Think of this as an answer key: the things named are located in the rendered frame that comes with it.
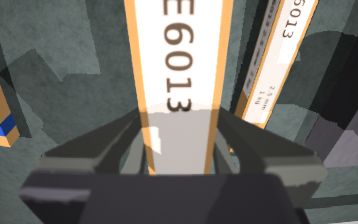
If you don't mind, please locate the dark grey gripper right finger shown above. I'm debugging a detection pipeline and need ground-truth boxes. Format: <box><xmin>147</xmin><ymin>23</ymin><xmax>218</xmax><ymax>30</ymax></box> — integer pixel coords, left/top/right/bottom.
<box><xmin>213</xmin><ymin>106</ymin><xmax>328</xmax><ymax>209</ymax></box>

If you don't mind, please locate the low grey platform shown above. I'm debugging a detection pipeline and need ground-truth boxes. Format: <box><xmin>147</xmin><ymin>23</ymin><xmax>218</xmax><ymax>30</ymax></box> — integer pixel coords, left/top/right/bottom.
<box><xmin>305</xmin><ymin>38</ymin><xmax>358</xmax><ymax>168</ymax></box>

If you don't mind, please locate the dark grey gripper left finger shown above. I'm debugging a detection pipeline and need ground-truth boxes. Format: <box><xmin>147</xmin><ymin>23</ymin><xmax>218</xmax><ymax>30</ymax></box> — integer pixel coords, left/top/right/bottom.
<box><xmin>32</xmin><ymin>106</ymin><xmax>146</xmax><ymax>174</ymax></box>

